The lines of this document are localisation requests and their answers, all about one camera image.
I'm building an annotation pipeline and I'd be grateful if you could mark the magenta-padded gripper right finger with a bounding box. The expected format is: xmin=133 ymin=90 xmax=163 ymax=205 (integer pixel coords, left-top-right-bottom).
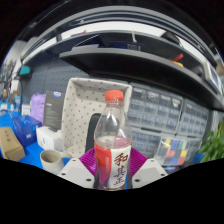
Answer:
xmin=128 ymin=147 xmax=169 ymax=190

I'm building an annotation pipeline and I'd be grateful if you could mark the black rounded device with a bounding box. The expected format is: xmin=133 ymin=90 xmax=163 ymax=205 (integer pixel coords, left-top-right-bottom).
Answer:
xmin=164 ymin=31 xmax=182 ymax=44

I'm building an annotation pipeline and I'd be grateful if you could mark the green potted plant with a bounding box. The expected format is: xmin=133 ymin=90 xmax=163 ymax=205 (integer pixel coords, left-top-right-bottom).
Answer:
xmin=198 ymin=122 xmax=224 ymax=164

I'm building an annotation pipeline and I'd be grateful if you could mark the brown cardboard box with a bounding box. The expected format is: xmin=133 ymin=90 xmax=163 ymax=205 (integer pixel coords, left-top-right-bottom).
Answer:
xmin=0 ymin=126 xmax=26 ymax=162

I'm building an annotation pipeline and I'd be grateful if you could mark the grey small-parts drawer cabinet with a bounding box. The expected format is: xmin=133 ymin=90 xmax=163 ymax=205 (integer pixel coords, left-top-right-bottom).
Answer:
xmin=187 ymin=139 xmax=204 ymax=158
xmin=130 ymin=128 xmax=164 ymax=159
xmin=178 ymin=97 xmax=211 ymax=138
xmin=127 ymin=82 xmax=184 ymax=134

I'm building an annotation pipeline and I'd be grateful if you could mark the dark grey pegboard panel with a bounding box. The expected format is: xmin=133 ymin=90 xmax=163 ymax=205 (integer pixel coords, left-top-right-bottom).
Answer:
xmin=21 ymin=59 xmax=91 ymax=108

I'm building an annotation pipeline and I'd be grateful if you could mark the blue carton box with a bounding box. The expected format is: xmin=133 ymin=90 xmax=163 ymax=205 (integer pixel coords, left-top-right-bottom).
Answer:
xmin=12 ymin=114 xmax=43 ymax=148

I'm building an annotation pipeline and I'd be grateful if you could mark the dark grey product box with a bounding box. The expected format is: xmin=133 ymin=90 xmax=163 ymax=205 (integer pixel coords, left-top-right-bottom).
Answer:
xmin=42 ymin=90 xmax=66 ymax=132

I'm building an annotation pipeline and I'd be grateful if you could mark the black workbench shelf board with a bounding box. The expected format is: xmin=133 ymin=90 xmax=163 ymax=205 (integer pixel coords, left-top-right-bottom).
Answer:
xmin=21 ymin=31 xmax=218 ymax=73
xmin=59 ymin=48 xmax=224 ymax=113

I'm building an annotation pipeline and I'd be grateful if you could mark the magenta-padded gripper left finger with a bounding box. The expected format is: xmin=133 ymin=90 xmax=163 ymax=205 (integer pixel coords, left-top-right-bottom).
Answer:
xmin=57 ymin=147 xmax=98 ymax=190

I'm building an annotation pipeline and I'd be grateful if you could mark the white grey ceramic mug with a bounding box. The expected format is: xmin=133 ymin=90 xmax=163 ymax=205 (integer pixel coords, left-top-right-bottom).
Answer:
xmin=39 ymin=149 xmax=73 ymax=176

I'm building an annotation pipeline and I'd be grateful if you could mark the yellow red hand tool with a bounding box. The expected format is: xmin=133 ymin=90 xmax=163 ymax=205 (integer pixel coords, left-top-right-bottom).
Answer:
xmin=171 ymin=53 xmax=185 ymax=68

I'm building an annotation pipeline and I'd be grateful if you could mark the white carton box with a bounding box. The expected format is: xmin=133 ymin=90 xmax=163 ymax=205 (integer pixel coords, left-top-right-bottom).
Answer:
xmin=35 ymin=125 xmax=64 ymax=153

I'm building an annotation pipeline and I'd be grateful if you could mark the teal bin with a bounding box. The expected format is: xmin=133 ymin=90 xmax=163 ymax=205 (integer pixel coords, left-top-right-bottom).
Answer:
xmin=18 ymin=65 xmax=32 ymax=76

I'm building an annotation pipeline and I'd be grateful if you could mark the clear red-capped drink bottle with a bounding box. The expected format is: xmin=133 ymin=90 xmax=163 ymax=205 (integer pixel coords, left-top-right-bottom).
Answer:
xmin=93 ymin=89 xmax=133 ymax=191

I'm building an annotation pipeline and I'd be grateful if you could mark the small white carton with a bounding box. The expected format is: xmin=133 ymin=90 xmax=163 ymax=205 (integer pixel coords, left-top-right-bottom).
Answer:
xmin=20 ymin=103 xmax=32 ymax=116

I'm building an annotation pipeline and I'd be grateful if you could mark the purple plastic bag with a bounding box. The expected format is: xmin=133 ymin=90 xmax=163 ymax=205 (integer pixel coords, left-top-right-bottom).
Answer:
xmin=30 ymin=93 xmax=48 ymax=125

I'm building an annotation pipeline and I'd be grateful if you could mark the white dotted storage bin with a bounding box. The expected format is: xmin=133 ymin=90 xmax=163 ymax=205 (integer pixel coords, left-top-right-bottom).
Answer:
xmin=61 ymin=77 xmax=134 ymax=159

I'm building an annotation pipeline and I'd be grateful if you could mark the clear organizer with coloured parts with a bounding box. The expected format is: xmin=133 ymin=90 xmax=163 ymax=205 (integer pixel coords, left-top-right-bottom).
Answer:
xmin=155 ymin=135 xmax=189 ymax=167

